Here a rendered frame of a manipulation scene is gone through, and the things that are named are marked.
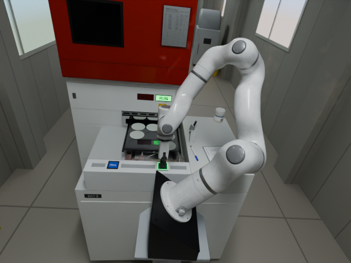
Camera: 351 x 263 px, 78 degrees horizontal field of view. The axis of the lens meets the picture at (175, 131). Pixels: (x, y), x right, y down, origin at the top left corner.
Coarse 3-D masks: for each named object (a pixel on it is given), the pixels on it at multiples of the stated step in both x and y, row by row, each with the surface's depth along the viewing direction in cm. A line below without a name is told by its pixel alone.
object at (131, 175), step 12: (84, 168) 110; (96, 168) 110; (120, 168) 112; (132, 168) 113; (144, 168) 115; (156, 168) 115; (168, 168) 116; (180, 168) 117; (96, 180) 112; (108, 180) 113; (120, 180) 113; (132, 180) 114; (144, 180) 114; (180, 180) 116
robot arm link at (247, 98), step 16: (256, 64) 84; (240, 80) 91; (256, 80) 85; (240, 96) 81; (256, 96) 80; (240, 112) 81; (256, 112) 80; (240, 128) 84; (256, 128) 81; (256, 144) 82
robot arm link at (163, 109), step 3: (162, 105) 104; (165, 105) 105; (168, 105) 105; (159, 108) 102; (162, 108) 101; (165, 108) 101; (168, 108) 101; (159, 111) 102; (162, 111) 100; (165, 111) 100; (159, 114) 102; (162, 114) 101; (165, 114) 101; (159, 117) 102; (159, 120) 101; (159, 132) 105
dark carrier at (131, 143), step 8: (144, 128) 157; (128, 136) 147; (144, 136) 149; (152, 136) 150; (176, 136) 153; (128, 144) 140; (136, 144) 141; (144, 144) 141; (152, 144) 142; (176, 144) 145
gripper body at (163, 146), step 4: (160, 140) 106; (164, 140) 106; (168, 140) 106; (160, 144) 106; (164, 144) 105; (168, 144) 106; (160, 148) 106; (164, 148) 106; (168, 148) 106; (160, 152) 107; (168, 152) 107; (160, 156) 107
